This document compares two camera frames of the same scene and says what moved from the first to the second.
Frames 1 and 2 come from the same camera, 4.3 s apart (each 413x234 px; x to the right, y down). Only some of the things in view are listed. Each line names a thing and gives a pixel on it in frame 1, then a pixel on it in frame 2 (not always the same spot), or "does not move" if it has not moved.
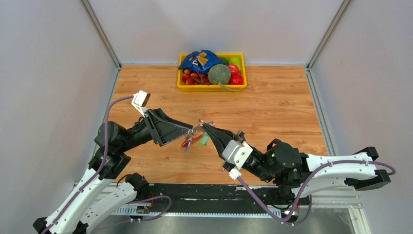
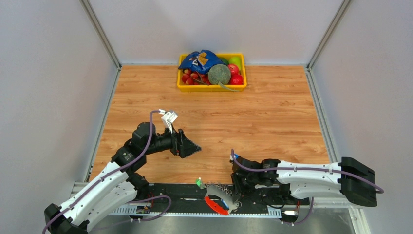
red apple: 236,79 does not move
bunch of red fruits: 193,78 does not move
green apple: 235,60 does not move
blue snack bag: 201,63 does not move
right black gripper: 219,137 → 238,189
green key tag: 204,139 → 198,182
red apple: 234,69 does not move
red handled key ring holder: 192,136 → 226,197
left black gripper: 163,128 → 186,147
